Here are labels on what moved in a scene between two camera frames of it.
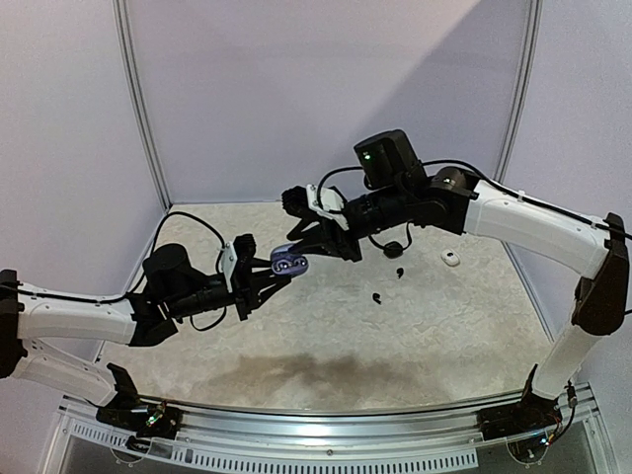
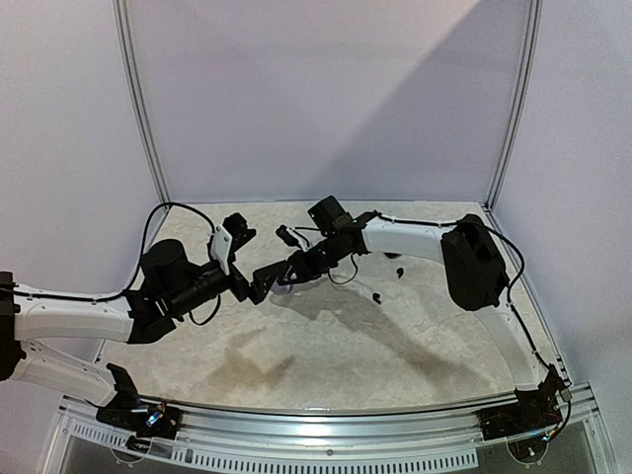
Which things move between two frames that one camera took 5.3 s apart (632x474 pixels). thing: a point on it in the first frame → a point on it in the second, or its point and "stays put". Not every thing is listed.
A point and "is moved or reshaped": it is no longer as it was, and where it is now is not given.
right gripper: x=339 y=235 → x=306 y=260
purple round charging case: x=283 y=262 is moved or reshaped
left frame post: x=127 y=62 stays put
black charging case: x=393 y=249 stays put
